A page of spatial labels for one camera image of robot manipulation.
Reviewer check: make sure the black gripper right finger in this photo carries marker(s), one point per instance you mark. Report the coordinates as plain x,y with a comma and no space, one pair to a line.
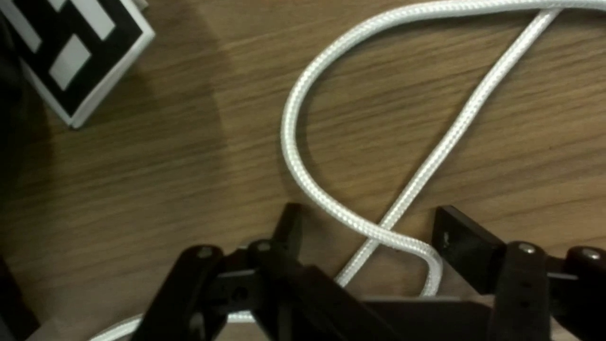
470,247

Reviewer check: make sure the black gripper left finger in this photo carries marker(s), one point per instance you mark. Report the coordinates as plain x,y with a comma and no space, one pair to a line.
286,233

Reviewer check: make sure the black white fiducial tag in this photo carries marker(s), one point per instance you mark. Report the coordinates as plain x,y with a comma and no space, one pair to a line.
76,50

